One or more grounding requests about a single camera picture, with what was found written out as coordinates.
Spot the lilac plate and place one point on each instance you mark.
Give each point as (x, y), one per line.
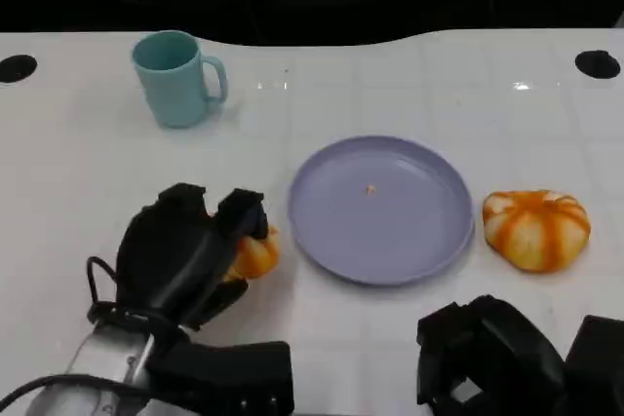
(390, 240)

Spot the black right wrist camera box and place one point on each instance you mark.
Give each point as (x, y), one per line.
(597, 362)

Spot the small orange crumb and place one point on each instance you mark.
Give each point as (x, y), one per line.
(371, 189)

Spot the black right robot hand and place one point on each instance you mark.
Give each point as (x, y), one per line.
(492, 357)

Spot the orange white toy bread roll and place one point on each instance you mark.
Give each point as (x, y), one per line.
(258, 255)
(536, 236)

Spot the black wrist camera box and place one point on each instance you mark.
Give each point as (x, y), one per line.
(597, 362)
(234, 377)

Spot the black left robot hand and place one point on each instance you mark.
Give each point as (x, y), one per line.
(166, 260)

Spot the pale green mug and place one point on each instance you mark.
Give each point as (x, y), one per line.
(173, 94)

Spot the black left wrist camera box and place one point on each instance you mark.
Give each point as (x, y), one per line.
(234, 377)

